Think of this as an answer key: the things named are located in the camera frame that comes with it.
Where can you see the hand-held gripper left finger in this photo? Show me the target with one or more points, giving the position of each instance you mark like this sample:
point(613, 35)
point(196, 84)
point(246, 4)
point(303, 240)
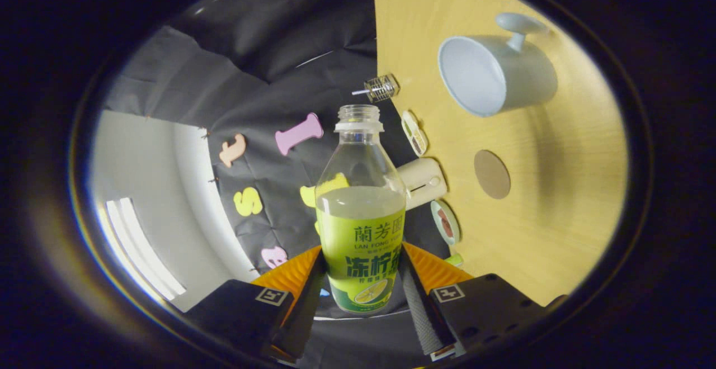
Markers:
point(302, 313)

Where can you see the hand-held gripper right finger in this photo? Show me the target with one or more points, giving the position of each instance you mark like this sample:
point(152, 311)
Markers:
point(428, 316)

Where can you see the green label juice bottle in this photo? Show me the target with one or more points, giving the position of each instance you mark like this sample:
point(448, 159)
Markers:
point(361, 246)

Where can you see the round brown coaster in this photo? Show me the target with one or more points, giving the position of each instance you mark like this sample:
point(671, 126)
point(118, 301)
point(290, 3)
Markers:
point(492, 174)

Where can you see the pale blue cup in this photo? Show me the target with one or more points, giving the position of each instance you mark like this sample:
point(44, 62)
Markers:
point(526, 72)

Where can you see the small white green bottle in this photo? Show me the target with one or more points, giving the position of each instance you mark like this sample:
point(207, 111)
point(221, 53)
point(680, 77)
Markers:
point(454, 260)

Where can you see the pale green plate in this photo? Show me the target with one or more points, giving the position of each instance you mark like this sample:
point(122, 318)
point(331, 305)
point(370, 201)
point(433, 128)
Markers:
point(445, 222)

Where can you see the cream toaster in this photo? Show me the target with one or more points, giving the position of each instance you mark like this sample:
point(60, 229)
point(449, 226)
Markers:
point(425, 181)

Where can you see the ceiling light panel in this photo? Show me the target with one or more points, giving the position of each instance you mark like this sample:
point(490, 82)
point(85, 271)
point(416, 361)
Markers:
point(142, 249)

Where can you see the wooden table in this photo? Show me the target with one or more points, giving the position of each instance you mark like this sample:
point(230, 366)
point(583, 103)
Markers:
point(559, 190)

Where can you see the white divided snack tray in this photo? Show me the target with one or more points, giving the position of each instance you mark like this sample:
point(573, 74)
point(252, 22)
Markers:
point(414, 133)

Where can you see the white straw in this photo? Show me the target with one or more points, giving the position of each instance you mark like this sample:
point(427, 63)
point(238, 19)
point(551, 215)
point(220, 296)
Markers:
point(359, 92)

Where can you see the black backdrop cloth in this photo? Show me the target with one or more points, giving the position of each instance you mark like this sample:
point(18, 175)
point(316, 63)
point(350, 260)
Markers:
point(279, 33)

